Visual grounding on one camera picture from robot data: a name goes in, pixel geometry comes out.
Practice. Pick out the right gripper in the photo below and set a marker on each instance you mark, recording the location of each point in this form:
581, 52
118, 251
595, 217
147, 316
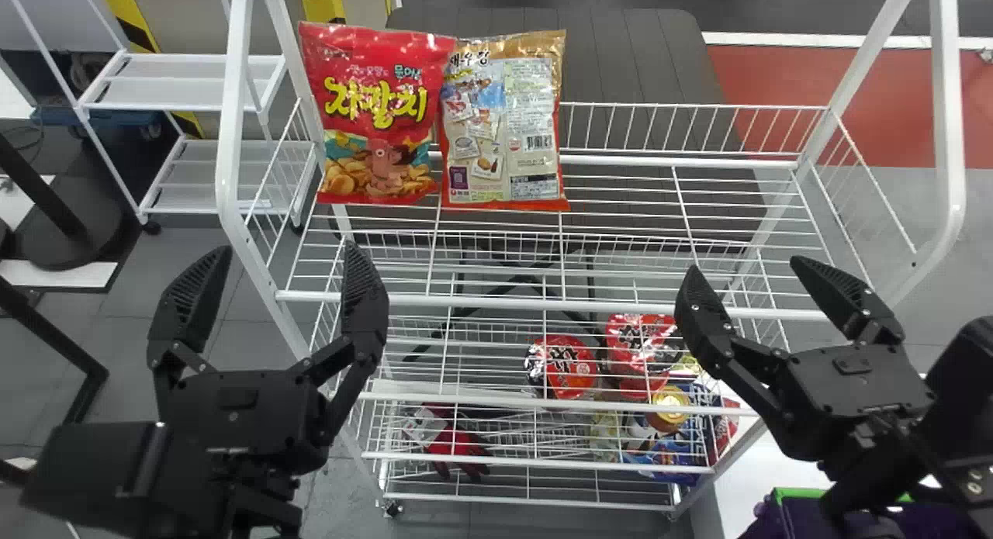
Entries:
845, 399

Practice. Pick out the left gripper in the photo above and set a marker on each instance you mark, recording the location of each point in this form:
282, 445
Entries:
240, 415

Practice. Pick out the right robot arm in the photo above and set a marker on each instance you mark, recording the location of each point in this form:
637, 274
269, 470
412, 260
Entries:
900, 485

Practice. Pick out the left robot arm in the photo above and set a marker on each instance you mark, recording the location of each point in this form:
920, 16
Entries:
264, 512

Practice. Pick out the red noodle cup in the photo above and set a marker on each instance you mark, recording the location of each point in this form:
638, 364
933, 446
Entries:
568, 366
640, 345

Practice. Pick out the yellow can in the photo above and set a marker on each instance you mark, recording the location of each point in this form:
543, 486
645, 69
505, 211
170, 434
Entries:
669, 407

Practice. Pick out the blue snack packet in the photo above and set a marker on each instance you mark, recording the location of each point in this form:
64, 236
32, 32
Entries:
671, 455

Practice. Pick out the green basket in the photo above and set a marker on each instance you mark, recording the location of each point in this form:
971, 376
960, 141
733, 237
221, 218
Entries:
799, 494

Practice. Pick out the purple crate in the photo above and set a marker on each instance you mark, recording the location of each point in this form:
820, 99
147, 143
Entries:
783, 519

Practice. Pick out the red snack packet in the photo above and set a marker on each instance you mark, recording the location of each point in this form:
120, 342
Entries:
372, 112

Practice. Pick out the red gloves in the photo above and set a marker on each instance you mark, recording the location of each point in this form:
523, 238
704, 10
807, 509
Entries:
459, 446

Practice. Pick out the beige snack packet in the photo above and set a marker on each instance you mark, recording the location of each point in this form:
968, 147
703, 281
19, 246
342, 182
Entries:
504, 128

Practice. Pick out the dark side table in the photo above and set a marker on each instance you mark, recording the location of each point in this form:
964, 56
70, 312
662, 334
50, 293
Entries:
589, 58

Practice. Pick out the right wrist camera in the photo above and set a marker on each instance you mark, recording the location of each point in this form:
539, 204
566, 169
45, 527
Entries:
966, 376

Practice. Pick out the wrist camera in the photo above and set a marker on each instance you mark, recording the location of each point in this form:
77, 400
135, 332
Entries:
966, 376
101, 477

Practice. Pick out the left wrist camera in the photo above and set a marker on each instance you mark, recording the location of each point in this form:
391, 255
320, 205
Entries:
101, 477

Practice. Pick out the yellow black striped post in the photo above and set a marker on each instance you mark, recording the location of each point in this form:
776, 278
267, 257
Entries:
322, 0
132, 23

